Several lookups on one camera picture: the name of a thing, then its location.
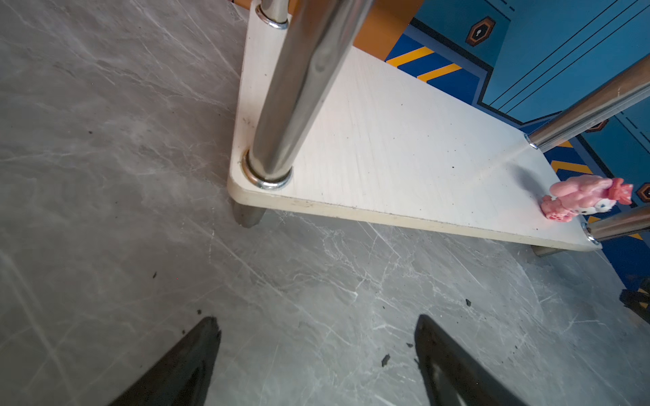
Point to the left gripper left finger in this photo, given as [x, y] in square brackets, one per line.
[183, 375]

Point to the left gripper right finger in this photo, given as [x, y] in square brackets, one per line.
[451, 375]

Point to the pink bow character toy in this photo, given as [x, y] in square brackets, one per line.
[584, 195]

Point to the white two-tier shelf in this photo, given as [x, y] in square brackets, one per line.
[323, 128]

